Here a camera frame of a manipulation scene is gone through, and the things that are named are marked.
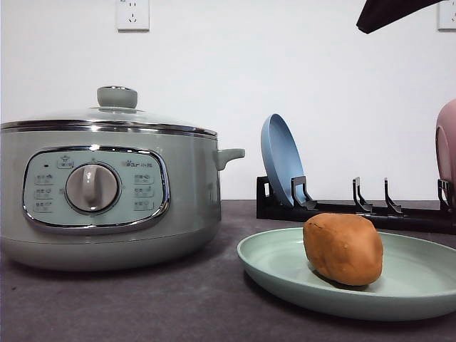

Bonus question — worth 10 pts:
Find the white right wall socket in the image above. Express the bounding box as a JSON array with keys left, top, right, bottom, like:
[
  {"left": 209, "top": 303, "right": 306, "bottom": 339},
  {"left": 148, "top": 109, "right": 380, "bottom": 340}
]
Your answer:
[{"left": 433, "top": 0, "right": 456, "bottom": 34}]

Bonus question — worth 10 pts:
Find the green electric steamer pot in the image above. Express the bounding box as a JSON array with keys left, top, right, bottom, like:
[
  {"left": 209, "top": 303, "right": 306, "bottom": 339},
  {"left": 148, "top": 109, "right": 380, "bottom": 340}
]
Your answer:
[{"left": 0, "top": 119, "right": 246, "bottom": 272}]

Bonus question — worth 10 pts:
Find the green plate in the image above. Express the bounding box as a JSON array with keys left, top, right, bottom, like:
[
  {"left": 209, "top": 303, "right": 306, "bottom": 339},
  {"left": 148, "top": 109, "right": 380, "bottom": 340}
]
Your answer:
[{"left": 237, "top": 227, "right": 456, "bottom": 321}]

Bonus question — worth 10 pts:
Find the brown potato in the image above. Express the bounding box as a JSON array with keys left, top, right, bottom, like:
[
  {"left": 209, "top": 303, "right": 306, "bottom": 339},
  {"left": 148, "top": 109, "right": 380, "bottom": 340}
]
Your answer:
[{"left": 303, "top": 212, "right": 383, "bottom": 286}]

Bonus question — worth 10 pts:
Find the white wall socket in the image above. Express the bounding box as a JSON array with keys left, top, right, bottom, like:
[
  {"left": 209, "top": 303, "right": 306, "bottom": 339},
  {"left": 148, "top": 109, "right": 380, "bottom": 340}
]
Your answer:
[
  {"left": 433, "top": 0, "right": 456, "bottom": 34},
  {"left": 117, "top": 0, "right": 150, "bottom": 33}
]

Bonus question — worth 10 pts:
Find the glass steamer lid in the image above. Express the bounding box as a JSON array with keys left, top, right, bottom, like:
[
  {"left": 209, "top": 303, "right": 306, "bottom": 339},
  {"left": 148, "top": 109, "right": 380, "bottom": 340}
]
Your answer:
[{"left": 1, "top": 86, "right": 217, "bottom": 137}]

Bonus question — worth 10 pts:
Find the pink plate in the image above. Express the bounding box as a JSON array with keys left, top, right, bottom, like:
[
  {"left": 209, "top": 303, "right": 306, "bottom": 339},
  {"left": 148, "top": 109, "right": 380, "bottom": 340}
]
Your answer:
[{"left": 435, "top": 98, "right": 456, "bottom": 210}]

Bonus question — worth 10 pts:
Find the blue plate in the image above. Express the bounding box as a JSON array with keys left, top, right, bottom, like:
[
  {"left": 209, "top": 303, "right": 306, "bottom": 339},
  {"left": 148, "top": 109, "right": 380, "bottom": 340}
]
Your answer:
[{"left": 261, "top": 113, "right": 306, "bottom": 204}]

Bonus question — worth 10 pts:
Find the white left wall socket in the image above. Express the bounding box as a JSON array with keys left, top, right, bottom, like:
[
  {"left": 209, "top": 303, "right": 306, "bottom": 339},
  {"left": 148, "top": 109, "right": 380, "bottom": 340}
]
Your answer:
[{"left": 117, "top": 0, "right": 150, "bottom": 33}]

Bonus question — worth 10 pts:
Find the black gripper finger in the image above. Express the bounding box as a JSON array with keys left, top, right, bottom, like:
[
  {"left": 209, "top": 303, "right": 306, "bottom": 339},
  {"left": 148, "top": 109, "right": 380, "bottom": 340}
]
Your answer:
[{"left": 356, "top": 0, "right": 444, "bottom": 34}]

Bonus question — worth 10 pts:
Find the black plate rack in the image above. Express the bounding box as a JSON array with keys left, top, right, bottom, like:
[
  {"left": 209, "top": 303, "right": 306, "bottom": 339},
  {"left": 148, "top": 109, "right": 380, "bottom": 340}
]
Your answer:
[{"left": 256, "top": 176, "right": 456, "bottom": 234}]

